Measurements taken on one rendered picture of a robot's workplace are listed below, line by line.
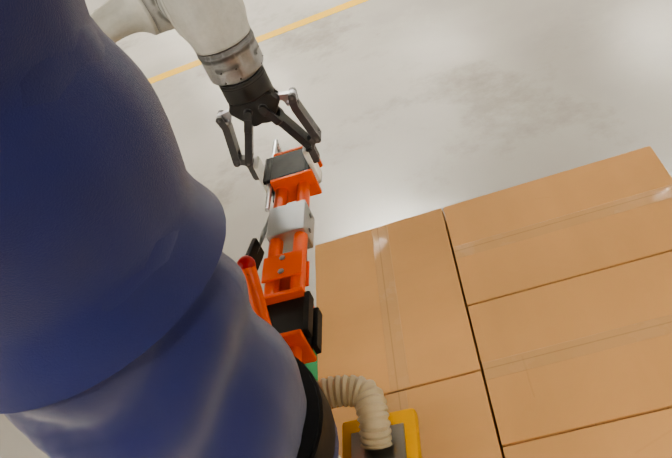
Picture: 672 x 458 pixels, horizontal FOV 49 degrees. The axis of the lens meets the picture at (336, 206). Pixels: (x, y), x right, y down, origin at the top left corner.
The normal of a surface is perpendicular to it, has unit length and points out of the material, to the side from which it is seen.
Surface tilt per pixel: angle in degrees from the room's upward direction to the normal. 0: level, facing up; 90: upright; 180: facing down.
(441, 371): 0
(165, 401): 71
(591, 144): 0
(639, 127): 0
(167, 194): 100
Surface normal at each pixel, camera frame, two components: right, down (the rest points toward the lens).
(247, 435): 0.58, 0.11
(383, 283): -0.34, -0.73
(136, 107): 0.87, -0.37
